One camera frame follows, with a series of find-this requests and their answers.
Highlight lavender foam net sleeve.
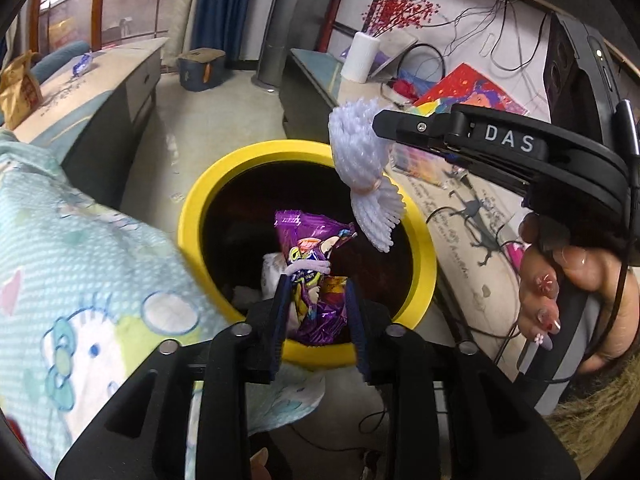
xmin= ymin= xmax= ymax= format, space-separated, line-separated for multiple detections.
xmin=328 ymin=99 xmax=406 ymax=252

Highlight purple snack wrapper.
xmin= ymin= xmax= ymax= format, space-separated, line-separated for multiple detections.
xmin=274 ymin=210 xmax=357 ymax=347

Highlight yellow rimmed black trash bin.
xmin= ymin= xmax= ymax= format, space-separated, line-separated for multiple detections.
xmin=178 ymin=140 xmax=437 ymax=370

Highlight right hand painted nails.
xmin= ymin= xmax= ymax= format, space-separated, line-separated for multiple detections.
xmin=518 ymin=214 xmax=639 ymax=374

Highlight left hand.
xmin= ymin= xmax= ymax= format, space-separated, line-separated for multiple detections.
xmin=250 ymin=448 xmax=271 ymax=480

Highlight colourful diamond painting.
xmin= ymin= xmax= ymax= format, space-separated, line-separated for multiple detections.
xmin=413 ymin=63 xmax=527 ymax=116

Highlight Hello Kitty turquoise blanket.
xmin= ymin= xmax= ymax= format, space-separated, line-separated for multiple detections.
xmin=0 ymin=131 xmax=327 ymax=478

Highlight red berry branch decoration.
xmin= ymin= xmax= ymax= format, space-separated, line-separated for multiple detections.
xmin=362 ymin=0 xmax=440 ymax=37

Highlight white paper towel roll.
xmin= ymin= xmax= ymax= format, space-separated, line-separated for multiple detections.
xmin=341 ymin=32 xmax=380 ymax=84

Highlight tall silver air conditioner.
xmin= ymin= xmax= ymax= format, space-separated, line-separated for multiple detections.
xmin=252 ymin=0 xmax=298 ymax=93

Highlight coffee table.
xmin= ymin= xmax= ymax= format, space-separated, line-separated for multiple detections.
xmin=13 ymin=38 xmax=166 ymax=209

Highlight brown paper bag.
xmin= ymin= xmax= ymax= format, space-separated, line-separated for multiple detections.
xmin=0 ymin=51 xmax=42 ymax=130

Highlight blue storage stool box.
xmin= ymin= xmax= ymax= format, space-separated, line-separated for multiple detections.
xmin=177 ymin=48 xmax=226 ymax=92

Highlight blue white wrapper on table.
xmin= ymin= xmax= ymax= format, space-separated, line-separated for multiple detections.
xmin=72 ymin=52 xmax=93 ymax=78

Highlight blue grey sofa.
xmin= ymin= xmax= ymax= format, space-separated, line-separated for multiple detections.
xmin=30 ymin=40 xmax=91 ymax=84

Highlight right blue curtain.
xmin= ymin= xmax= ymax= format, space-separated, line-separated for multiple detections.
xmin=191 ymin=0 xmax=250 ymax=61

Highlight wooden glass sliding door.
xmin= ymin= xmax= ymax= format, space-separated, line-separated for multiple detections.
xmin=24 ymin=0 xmax=176 ymax=54

